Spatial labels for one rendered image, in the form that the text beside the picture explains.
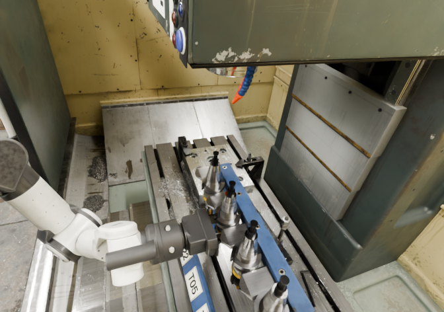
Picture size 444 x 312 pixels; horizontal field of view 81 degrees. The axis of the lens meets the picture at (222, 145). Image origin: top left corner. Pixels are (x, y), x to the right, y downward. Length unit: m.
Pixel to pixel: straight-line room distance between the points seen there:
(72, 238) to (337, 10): 0.79
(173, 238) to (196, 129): 1.26
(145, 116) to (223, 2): 1.51
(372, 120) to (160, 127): 1.27
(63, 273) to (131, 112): 1.02
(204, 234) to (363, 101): 0.65
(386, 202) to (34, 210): 1.04
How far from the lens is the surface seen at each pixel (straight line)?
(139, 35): 1.74
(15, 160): 0.77
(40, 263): 1.19
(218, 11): 0.38
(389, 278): 1.55
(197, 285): 0.86
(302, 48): 0.46
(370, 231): 1.13
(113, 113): 1.86
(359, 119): 0.98
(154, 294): 1.05
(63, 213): 0.84
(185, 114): 1.86
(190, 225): 0.65
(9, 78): 1.12
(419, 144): 0.93
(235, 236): 0.62
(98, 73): 1.80
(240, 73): 0.71
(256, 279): 0.58
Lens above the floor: 1.72
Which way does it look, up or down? 36 degrees down
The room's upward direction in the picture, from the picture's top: 6 degrees clockwise
